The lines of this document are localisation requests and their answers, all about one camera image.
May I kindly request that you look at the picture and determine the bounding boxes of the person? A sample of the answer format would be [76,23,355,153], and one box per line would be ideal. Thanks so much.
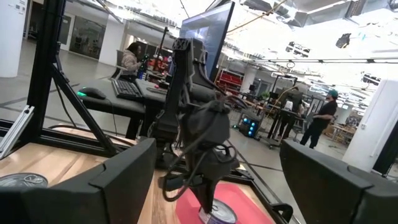
[278,98,296,140]
[299,89,340,150]
[120,41,144,82]

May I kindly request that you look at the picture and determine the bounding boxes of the white pillar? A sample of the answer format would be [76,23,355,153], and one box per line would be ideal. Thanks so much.
[0,0,29,78]
[341,79,398,175]
[241,67,259,94]
[98,18,126,67]

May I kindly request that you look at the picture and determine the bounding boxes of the red shelving rack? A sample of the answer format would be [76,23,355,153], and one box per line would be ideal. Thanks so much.
[215,68,244,94]

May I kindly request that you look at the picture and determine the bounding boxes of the blue-labelled tin can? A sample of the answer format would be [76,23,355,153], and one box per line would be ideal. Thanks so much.
[198,198,238,224]

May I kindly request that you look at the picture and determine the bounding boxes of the dark office desk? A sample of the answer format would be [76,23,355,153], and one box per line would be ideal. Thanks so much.
[72,77,170,141]

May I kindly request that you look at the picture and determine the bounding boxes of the pink plastic tray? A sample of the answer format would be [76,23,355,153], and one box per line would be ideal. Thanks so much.
[175,182,276,224]

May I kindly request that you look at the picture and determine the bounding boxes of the silver tin can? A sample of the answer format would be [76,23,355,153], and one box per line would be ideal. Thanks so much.
[0,172,49,189]

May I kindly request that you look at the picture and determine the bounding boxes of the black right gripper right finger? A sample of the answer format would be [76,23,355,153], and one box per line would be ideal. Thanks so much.
[279,139,398,224]

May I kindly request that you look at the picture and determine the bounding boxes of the large flat monitor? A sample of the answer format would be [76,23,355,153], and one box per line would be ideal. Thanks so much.
[178,1,236,82]

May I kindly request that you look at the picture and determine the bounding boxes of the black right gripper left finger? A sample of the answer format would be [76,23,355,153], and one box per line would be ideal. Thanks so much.
[21,138,158,224]

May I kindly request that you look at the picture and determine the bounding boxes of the black ceiling spotlight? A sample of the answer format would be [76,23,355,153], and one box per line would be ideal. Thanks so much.
[335,32,352,50]

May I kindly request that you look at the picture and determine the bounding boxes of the silver aluminium bracket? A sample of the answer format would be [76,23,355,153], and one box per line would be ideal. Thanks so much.
[0,105,35,160]

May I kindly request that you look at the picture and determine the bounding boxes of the black keyboard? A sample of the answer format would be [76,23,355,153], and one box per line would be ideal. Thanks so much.
[111,78,144,101]

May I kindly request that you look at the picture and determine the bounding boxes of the black computer mouse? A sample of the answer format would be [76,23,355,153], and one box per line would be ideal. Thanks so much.
[76,86,108,101]

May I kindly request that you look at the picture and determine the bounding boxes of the computer tower with blue lights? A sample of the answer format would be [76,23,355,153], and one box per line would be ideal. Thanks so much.
[238,116,261,140]

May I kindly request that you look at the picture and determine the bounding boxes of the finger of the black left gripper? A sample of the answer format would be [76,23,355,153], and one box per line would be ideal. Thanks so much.
[192,182,219,215]

